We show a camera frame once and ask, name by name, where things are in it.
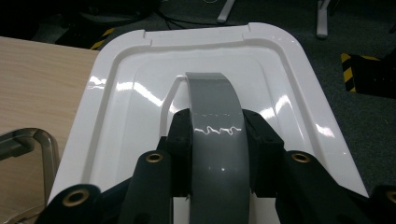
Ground black floor cable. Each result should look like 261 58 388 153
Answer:
155 10 220 31

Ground clear storage box grey latches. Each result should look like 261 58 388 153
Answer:
0 127 61 224

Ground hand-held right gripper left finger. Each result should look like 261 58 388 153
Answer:
158 108 193 198

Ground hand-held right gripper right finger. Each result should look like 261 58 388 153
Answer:
242 108 285 199

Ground white metal stand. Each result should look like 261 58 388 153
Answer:
216 0 332 40

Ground black striped stand base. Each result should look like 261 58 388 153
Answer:
340 51 396 100
54 26 117 50

